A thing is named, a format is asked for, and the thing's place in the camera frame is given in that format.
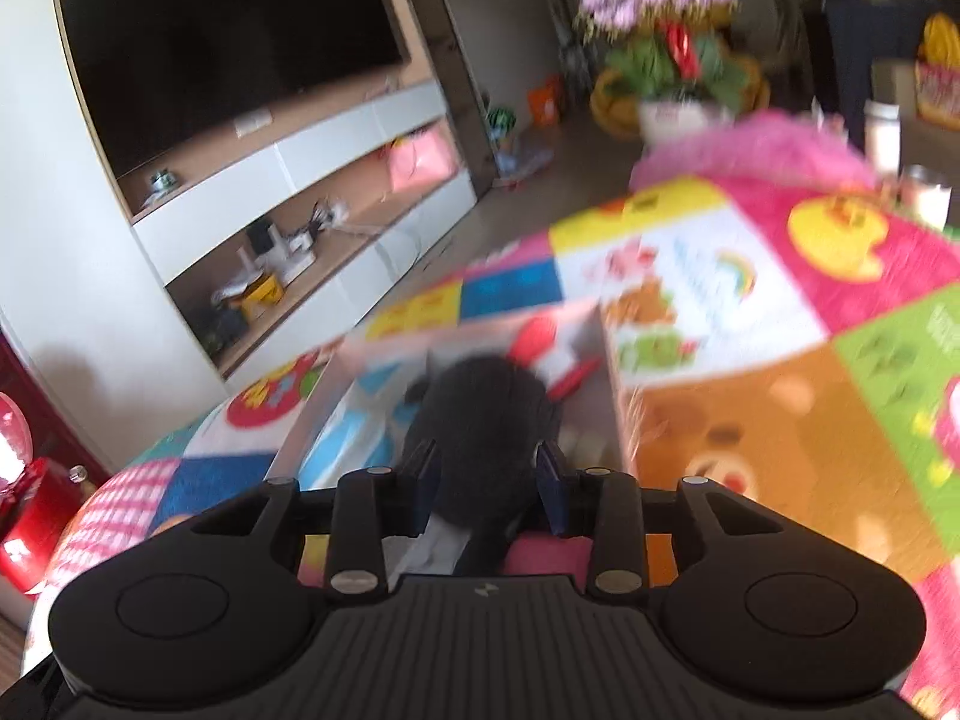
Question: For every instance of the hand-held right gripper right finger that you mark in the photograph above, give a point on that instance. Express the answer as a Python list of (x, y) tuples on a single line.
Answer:
[(551, 491)]

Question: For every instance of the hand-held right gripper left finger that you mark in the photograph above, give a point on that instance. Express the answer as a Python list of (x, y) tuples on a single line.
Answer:
[(424, 487)]

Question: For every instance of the pale pink cardboard box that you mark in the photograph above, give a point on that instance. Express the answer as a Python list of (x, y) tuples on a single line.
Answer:
[(600, 420)]

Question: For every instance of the blue and white packet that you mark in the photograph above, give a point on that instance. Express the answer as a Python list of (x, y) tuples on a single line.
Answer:
[(352, 439)]

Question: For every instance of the black plush toy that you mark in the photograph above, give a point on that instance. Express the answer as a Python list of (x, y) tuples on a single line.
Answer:
[(484, 420)]

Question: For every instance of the white and red foam stick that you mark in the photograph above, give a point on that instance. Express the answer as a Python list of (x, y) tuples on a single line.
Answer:
[(534, 341)]

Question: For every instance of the colourful cartoon play mat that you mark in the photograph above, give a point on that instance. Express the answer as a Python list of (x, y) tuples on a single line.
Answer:
[(750, 405)]

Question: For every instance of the yellow box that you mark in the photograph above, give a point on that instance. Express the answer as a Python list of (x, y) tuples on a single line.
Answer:
[(262, 296)]

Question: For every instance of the pink shopping bag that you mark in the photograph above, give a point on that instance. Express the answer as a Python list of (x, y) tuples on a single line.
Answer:
[(420, 159)]

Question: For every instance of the watermelon pattern ball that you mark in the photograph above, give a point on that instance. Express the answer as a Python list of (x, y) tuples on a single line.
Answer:
[(501, 122)]

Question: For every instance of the yellow plush toy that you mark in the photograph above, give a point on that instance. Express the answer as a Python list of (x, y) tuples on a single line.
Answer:
[(943, 37), (611, 109)]

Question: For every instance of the orange box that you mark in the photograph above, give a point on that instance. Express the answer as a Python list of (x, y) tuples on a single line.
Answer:
[(545, 103)]

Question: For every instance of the red object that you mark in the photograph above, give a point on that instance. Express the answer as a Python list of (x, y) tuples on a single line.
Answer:
[(34, 517)]

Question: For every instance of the small metal bowl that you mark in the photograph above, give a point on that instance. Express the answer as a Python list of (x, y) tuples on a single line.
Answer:
[(162, 181)]

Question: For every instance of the purple orchid plant in pot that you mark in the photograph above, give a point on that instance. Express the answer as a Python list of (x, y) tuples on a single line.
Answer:
[(667, 52)]

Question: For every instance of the white jar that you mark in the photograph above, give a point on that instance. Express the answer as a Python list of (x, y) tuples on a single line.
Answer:
[(926, 199)]

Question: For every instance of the white cylinder container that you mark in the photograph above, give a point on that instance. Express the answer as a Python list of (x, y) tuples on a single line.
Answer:
[(881, 139)]

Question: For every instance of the black television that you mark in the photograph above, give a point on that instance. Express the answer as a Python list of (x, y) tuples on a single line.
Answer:
[(225, 30)]

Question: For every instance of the dark cabinet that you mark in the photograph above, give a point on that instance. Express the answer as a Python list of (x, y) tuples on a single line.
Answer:
[(855, 52)]

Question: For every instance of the red printed gift box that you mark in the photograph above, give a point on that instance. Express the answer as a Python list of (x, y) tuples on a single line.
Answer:
[(941, 94)]

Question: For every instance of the white and wooden wall cabinet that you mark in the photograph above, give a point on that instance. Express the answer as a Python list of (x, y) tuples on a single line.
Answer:
[(315, 142)]

